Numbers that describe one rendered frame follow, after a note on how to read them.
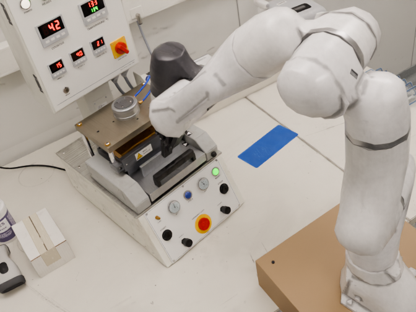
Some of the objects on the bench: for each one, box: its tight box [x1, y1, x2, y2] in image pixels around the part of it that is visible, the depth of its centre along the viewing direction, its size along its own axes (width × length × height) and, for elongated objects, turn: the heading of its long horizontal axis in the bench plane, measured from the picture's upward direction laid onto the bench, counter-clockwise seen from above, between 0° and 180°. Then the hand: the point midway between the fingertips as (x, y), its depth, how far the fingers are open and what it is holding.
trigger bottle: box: [254, 0, 269, 14], centre depth 215 cm, size 9×8×25 cm
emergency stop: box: [198, 217, 210, 230], centre depth 157 cm, size 2×4×4 cm, turn 143°
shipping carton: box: [11, 207, 76, 278], centre depth 161 cm, size 19×13×9 cm
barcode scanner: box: [0, 244, 26, 293], centre depth 157 cm, size 20×8×8 cm, turn 41°
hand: (166, 147), depth 144 cm, fingers closed
